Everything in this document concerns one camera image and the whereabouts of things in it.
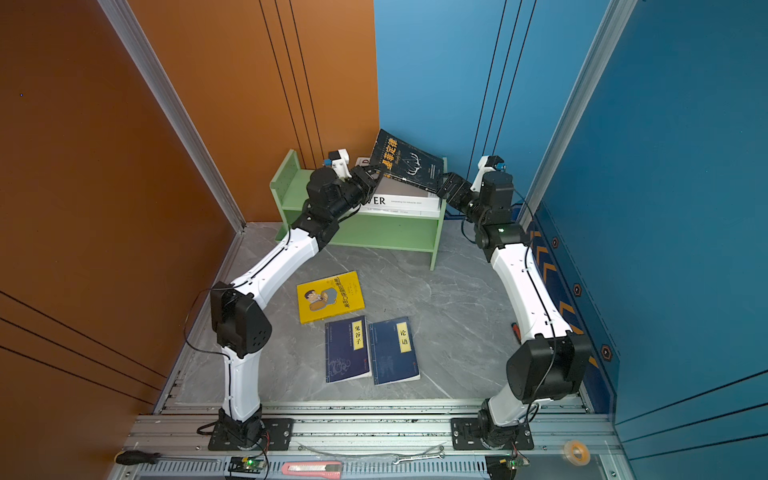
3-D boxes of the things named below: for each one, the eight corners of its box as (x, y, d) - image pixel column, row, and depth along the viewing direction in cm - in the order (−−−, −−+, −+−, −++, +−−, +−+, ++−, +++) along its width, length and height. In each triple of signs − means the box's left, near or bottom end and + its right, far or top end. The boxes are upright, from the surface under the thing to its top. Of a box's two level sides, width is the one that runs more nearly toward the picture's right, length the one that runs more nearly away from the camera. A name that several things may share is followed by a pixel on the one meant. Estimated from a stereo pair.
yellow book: (301, 325, 94) (299, 322, 93) (297, 288, 103) (295, 285, 101) (367, 308, 98) (366, 305, 96) (358, 274, 107) (357, 270, 105)
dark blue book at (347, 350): (327, 384, 83) (325, 381, 81) (326, 326, 94) (325, 322, 92) (371, 377, 84) (371, 374, 82) (365, 320, 96) (365, 316, 94)
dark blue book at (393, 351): (375, 386, 83) (374, 383, 81) (368, 326, 94) (367, 322, 92) (420, 378, 84) (420, 376, 82) (408, 320, 96) (408, 316, 94)
